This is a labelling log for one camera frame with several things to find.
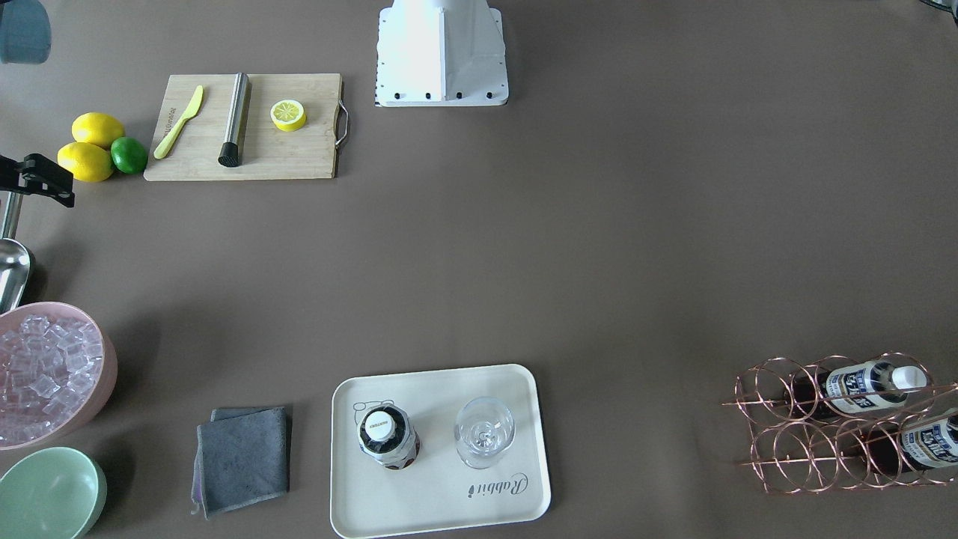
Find cream rabbit tray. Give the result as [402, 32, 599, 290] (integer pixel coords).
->
[329, 364, 552, 538]

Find clear ice cubes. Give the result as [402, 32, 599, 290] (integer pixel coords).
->
[1, 314, 105, 448]

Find green bowl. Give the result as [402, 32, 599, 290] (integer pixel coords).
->
[1, 447, 107, 538]

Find yellow plastic knife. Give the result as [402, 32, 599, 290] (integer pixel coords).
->
[153, 85, 204, 159]

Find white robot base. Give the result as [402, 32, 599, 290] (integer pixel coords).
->
[374, 1, 510, 107]

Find clear wine glass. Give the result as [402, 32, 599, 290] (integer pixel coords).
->
[453, 396, 516, 469]

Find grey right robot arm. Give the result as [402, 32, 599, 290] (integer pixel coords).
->
[1, 1, 76, 208]

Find metal ice scoop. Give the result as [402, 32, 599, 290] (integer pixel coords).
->
[1, 192, 33, 314]

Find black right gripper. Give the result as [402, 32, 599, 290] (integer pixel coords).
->
[0, 153, 76, 208]

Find grey folded cloth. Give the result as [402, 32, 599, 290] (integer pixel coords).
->
[192, 406, 291, 520]

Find green lime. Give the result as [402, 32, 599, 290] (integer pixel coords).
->
[109, 136, 148, 174]

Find half lemon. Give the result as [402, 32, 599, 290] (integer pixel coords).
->
[269, 99, 307, 132]

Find tea bottle white cap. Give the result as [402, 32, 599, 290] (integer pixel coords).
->
[357, 404, 421, 470]
[786, 359, 930, 421]
[863, 407, 957, 477]

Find yellow lemon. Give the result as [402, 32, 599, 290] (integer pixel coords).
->
[71, 112, 126, 149]
[57, 142, 115, 182]

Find steel muddler black tip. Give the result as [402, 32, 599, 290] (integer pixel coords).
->
[218, 73, 251, 168]

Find bamboo cutting board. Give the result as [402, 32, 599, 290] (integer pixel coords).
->
[144, 73, 349, 181]

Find copper wire bottle basket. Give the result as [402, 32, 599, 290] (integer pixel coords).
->
[728, 355, 956, 494]

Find pink bowl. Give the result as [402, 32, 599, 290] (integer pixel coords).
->
[2, 302, 118, 451]

